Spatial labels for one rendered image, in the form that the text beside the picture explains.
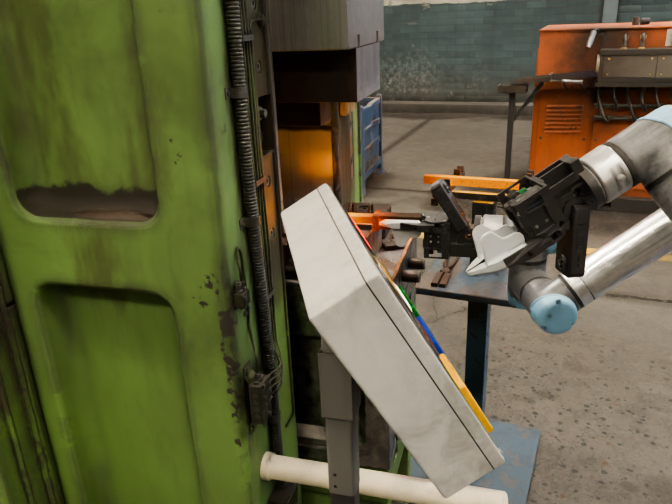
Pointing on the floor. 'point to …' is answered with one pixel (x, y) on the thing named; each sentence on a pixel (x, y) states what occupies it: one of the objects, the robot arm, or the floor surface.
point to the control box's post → (342, 456)
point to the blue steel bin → (371, 137)
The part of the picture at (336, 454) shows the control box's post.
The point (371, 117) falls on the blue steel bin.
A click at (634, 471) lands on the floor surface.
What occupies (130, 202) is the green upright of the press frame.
